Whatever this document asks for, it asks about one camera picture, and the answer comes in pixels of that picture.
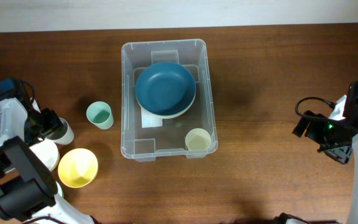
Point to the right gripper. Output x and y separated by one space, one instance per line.
340 154

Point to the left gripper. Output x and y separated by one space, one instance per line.
55 124

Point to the grey cup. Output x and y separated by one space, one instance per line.
62 136

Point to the beige bowl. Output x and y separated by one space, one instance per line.
169 116

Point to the blue bowl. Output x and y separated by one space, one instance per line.
165 88

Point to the cream cup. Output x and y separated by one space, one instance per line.
198 139

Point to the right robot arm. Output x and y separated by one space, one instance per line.
345 114

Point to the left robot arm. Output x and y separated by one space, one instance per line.
28 190

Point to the white label in container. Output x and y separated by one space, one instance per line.
149 121

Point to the clear plastic storage container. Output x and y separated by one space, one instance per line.
147 144

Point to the white small bowl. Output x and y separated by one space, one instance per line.
47 151

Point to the yellow small bowl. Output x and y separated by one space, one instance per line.
78 168

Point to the mint green cup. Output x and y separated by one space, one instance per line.
99 113

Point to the mint green small bowl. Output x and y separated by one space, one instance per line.
60 191

